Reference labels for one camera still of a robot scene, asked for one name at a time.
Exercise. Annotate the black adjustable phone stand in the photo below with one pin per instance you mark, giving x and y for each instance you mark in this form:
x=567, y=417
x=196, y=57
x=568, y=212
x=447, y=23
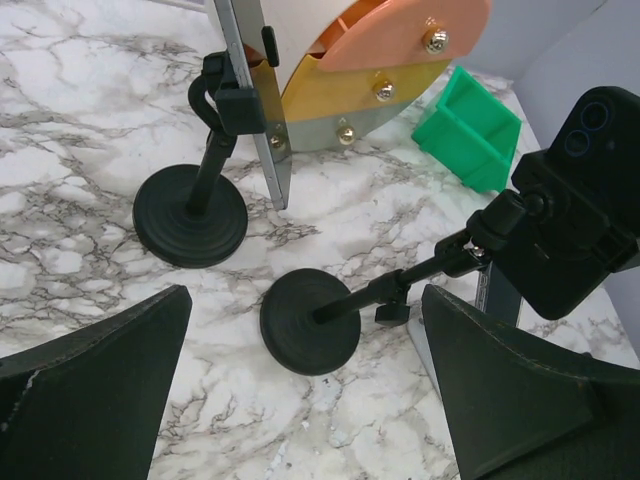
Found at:
x=310, y=321

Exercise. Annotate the cream cylindrical drawer organizer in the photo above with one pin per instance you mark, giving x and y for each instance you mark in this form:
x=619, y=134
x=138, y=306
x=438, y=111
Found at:
x=336, y=70

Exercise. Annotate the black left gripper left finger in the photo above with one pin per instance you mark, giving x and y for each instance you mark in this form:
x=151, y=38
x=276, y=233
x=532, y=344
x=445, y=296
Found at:
x=89, y=404

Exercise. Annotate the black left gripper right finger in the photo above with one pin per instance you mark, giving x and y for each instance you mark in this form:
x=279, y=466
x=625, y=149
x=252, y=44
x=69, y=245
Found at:
x=520, y=407

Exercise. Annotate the silver phone with dark screen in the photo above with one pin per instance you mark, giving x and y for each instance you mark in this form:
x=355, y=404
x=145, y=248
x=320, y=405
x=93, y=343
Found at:
x=253, y=105

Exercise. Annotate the silver folding phone stand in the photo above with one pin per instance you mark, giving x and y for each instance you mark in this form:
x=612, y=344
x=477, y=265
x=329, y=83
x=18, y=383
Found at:
x=494, y=296

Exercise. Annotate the black round-base phone stand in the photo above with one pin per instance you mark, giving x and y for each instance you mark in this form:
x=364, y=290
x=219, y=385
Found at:
x=191, y=216

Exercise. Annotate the green plastic bin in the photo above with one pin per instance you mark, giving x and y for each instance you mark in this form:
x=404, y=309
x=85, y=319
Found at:
x=470, y=132

